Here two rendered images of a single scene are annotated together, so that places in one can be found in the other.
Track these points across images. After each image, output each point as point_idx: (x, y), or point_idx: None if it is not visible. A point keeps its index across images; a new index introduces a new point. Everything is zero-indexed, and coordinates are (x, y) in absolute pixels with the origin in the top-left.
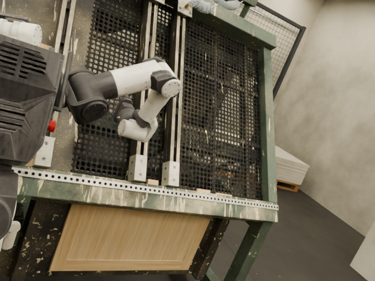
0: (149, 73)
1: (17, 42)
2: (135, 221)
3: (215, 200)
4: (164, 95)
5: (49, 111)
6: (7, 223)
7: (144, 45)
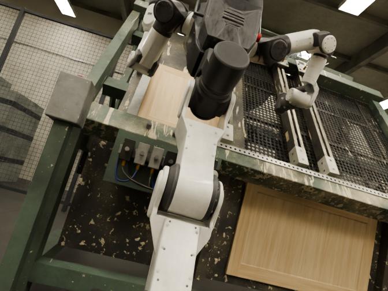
0: (311, 32)
1: None
2: (299, 229)
3: (380, 195)
4: (324, 49)
5: (258, 19)
6: (247, 59)
7: (280, 87)
